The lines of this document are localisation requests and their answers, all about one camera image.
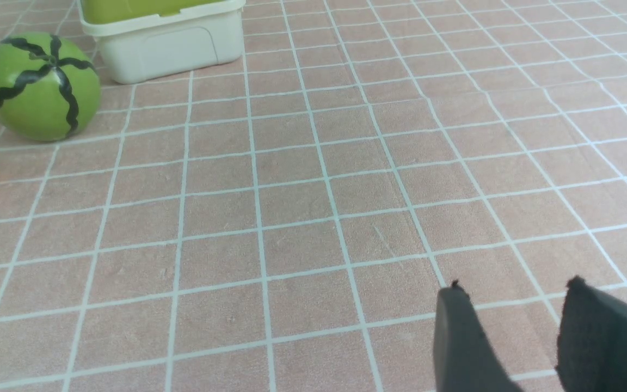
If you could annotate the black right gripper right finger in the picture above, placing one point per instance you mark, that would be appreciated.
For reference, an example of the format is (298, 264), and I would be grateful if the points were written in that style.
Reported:
(592, 341)

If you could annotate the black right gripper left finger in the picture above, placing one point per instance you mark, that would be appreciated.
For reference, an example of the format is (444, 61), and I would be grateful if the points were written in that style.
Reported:
(464, 359)

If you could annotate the pink checkered tablecloth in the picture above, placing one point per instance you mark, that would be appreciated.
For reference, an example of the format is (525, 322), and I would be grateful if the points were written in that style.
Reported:
(284, 222)

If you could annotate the green and white lunch box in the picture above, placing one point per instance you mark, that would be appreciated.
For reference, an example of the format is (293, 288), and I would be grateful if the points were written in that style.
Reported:
(143, 40)

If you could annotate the green toy watermelon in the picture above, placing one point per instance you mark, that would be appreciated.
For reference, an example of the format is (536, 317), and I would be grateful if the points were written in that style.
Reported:
(49, 88)

